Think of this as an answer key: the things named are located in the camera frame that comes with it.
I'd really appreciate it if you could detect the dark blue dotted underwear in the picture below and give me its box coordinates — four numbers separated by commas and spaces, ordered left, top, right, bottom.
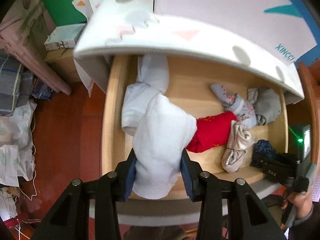
253, 139, 277, 159

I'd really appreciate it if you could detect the beige pink underwear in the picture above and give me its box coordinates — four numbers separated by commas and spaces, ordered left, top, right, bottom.
221, 120, 255, 173

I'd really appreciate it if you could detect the floral grey underwear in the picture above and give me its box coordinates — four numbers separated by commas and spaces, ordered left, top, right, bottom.
210, 84, 257, 128

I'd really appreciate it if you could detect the grey ribbed underwear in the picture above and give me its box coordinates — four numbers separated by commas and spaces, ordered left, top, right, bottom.
247, 87, 281, 126

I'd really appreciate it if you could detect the red underwear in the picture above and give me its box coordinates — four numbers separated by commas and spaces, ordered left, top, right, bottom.
186, 111, 237, 153

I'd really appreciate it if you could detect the white underwear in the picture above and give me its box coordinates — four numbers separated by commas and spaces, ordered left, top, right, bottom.
132, 94, 197, 200

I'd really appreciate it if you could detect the pale blue underwear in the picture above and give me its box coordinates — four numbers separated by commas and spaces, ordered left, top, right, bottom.
121, 54, 169, 136

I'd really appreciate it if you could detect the wooden pull-out drawer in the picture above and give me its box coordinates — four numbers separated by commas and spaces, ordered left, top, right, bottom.
101, 54, 290, 202

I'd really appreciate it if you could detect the person's right hand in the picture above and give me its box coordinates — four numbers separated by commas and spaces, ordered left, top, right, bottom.
281, 189, 313, 219

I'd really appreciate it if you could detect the white leaf-print bedsheet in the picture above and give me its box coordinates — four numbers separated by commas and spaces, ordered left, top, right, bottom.
0, 100, 37, 187

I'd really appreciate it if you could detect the grey plaid blanket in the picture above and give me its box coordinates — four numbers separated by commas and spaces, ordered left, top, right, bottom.
1, 50, 33, 116

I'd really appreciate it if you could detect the pink cardboard storage box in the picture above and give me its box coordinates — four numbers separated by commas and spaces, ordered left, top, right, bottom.
155, 0, 319, 66

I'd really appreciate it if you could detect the brown cardboard box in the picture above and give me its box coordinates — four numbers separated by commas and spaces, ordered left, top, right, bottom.
45, 48, 81, 83

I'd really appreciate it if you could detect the light blue flat box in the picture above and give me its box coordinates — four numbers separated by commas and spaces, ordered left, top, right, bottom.
44, 23, 86, 51

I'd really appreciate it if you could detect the pink floral curtain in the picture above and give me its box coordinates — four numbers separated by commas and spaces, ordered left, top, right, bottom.
1, 0, 71, 95

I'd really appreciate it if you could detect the white patterned nightstand cabinet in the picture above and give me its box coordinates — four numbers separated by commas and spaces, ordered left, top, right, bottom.
74, 0, 304, 104

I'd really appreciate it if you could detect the white cable on floor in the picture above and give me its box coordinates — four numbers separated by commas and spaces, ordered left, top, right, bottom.
15, 119, 38, 240

